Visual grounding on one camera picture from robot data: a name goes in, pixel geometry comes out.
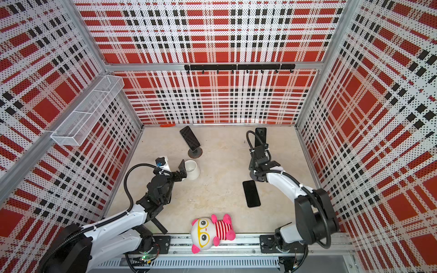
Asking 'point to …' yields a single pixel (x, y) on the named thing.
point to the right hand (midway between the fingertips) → (260, 162)
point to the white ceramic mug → (192, 169)
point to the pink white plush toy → (206, 232)
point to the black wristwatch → (159, 226)
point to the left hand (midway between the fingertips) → (178, 161)
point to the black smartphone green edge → (189, 137)
